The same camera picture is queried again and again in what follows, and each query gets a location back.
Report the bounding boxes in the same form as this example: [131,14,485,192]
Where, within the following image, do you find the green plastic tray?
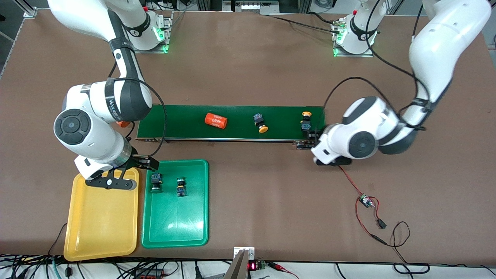
[141,159,210,248]

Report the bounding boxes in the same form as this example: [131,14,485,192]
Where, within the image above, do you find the yellow plastic tray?
[63,167,140,262]

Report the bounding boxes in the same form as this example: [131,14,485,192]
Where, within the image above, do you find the green conveyor belt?
[136,103,329,150]

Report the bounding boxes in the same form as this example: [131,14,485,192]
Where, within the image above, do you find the small controller circuit board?
[358,195,377,210]

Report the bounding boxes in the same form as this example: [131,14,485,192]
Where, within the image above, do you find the red clip lead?
[267,262,299,279]

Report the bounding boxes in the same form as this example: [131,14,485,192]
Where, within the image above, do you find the white box device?
[232,0,279,14]

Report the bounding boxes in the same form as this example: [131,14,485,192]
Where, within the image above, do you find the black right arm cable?
[108,58,167,159]

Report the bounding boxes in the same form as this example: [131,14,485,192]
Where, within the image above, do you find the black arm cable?
[324,0,432,128]
[108,58,167,159]

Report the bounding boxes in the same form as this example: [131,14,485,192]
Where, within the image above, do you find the red and black wire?
[337,165,388,245]

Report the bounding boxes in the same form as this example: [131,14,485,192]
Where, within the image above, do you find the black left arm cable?
[324,0,432,128]

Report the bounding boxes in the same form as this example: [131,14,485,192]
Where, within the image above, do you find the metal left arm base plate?
[332,19,374,58]

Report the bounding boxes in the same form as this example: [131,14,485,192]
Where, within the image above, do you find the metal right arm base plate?
[128,11,173,54]

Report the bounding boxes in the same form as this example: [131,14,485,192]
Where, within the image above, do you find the black base power cable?
[269,12,345,34]

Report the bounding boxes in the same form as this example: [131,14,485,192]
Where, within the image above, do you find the thin black looped cable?
[370,222,431,275]

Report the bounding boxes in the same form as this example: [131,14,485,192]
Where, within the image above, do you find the grey metal camera mount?
[225,246,255,279]

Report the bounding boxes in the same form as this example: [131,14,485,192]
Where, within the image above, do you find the aluminium frame profile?
[23,0,43,18]

